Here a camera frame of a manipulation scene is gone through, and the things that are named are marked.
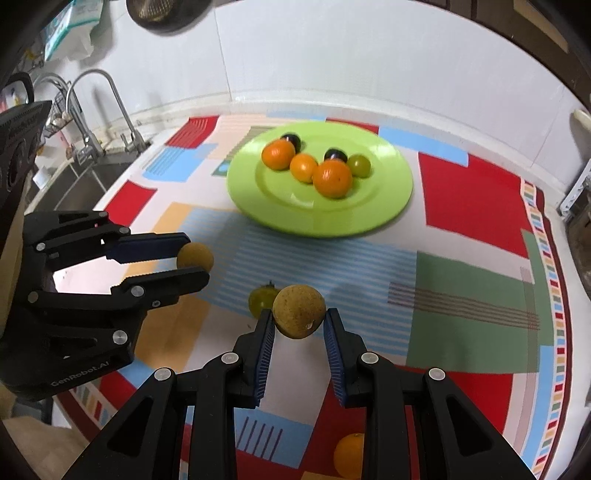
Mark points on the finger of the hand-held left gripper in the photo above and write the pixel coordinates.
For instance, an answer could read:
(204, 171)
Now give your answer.
(175, 281)
(152, 247)

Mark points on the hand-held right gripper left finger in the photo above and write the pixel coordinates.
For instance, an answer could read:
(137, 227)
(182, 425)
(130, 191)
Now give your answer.
(264, 355)

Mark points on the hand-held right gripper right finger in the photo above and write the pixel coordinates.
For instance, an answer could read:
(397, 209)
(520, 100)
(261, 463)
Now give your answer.
(334, 360)

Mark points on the green plate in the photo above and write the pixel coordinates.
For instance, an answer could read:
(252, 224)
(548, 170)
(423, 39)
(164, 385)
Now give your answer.
(277, 203)

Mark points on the small orange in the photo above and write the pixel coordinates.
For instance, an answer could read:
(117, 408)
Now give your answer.
(303, 168)

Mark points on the dark plum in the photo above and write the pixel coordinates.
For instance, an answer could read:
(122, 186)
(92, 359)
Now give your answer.
(335, 154)
(293, 140)

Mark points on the large orange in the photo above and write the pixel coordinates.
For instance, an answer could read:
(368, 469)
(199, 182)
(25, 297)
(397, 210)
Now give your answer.
(332, 180)

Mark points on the green tomato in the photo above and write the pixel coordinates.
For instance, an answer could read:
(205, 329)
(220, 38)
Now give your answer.
(360, 167)
(259, 300)

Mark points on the steel sink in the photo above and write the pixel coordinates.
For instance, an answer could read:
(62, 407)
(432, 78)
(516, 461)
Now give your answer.
(78, 184)

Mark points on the large chrome faucet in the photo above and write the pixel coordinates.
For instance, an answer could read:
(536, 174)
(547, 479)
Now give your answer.
(85, 138)

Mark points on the thin gooseneck faucet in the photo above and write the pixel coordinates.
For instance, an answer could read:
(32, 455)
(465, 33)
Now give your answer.
(115, 101)

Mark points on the colourful patterned tablecloth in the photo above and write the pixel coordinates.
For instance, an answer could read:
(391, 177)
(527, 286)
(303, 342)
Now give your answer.
(461, 198)

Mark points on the dark frying pan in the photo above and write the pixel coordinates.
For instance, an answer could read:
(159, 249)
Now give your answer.
(150, 14)

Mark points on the teal and white box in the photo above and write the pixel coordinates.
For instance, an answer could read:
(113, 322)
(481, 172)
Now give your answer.
(69, 27)

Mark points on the white dish rack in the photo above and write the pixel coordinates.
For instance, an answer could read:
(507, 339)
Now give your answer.
(577, 189)

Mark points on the dark brown window frame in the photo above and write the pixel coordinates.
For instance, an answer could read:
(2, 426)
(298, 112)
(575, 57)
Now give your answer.
(508, 9)

